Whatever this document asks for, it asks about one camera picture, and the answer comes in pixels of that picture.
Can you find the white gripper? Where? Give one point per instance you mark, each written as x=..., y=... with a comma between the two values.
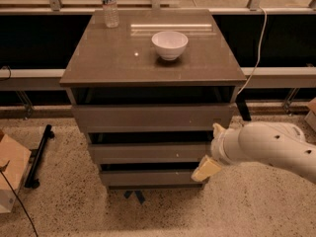
x=217, y=148

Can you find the grey bottom drawer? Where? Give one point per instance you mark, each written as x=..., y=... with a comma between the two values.
x=164, y=178

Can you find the grey drawer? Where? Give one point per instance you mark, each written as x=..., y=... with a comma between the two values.
x=149, y=152
x=151, y=118
x=164, y=178

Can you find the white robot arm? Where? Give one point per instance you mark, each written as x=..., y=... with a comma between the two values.
x=276, y=144

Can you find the grey middle drawer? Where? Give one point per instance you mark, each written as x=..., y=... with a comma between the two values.
x=149, y=152

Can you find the grey top drawer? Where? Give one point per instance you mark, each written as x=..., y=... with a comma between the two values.
x=151, y=118

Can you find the grey drawer cabinet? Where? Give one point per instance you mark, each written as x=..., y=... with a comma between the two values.
x=120, y=67

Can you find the blue tape cross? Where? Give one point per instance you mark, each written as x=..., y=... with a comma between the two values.
x=139, y=195

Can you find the cardboard box right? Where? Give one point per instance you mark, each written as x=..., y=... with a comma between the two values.
x=311, y=116

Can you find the cardboard box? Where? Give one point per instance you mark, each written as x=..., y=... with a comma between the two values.
x=311, y=116
x=14, y=158

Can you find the white ceramic bowl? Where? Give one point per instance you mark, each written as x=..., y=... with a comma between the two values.
x=169, y=45

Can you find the black stand bar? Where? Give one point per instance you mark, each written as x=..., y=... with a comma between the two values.
x=32, y=181

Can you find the clear plastic water bottle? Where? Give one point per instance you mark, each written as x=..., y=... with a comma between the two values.
x=111, y=13

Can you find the cardboard box left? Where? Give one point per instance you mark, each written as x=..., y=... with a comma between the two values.
x=14, y=158

